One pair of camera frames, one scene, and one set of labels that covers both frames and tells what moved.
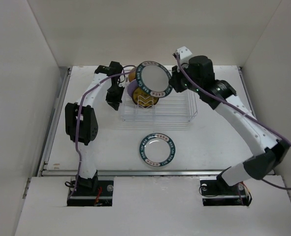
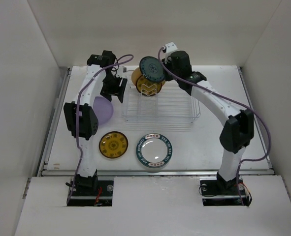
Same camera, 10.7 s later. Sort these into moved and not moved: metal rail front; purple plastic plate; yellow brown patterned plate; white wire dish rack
Moved: purple plastic plate; yellow brown patterned plate
Not moved: metal rail front; white wire dish rack
